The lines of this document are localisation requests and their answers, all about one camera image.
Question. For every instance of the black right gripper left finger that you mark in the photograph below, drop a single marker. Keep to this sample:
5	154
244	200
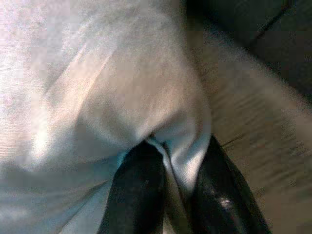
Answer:
136	195

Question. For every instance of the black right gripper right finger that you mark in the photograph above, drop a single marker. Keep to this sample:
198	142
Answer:
219	202

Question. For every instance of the white pillow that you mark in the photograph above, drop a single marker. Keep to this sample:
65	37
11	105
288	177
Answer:
122	85

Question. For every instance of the black tufted headboard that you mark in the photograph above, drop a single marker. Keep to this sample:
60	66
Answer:
256	24

